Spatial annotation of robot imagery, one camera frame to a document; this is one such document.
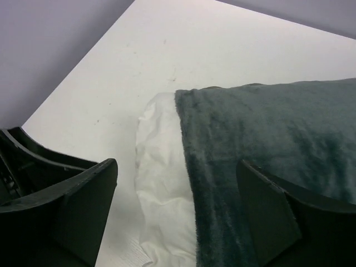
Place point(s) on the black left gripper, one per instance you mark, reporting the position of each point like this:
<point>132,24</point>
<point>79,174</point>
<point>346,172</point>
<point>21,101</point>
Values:
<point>28,167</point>

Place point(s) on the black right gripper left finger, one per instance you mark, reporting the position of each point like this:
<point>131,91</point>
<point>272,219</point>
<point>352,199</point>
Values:
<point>61,225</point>

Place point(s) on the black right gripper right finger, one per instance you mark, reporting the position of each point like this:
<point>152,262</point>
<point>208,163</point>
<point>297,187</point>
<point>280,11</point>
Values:
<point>293,226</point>

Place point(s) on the zebra and green pillowcase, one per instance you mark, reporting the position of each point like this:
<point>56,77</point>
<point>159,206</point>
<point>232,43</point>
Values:
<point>302,132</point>

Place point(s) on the white pillow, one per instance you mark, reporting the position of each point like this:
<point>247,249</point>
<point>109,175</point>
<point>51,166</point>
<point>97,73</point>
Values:
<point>168,231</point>

